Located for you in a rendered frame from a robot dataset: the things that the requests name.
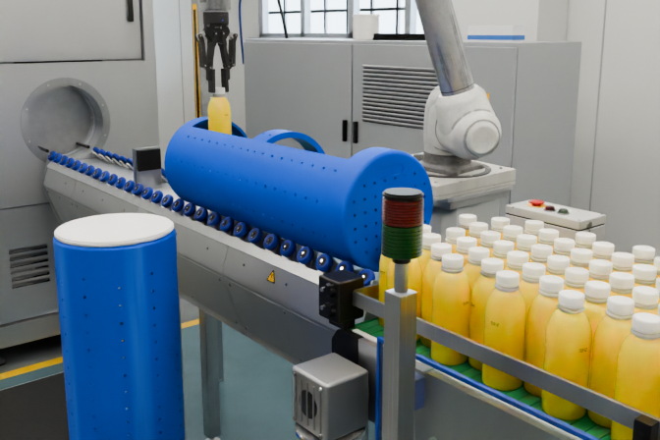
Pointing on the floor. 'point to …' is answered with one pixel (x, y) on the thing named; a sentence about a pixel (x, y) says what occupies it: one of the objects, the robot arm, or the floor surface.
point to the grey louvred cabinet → (533, 169)
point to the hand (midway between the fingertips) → (218, 81)
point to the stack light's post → (399, 364)
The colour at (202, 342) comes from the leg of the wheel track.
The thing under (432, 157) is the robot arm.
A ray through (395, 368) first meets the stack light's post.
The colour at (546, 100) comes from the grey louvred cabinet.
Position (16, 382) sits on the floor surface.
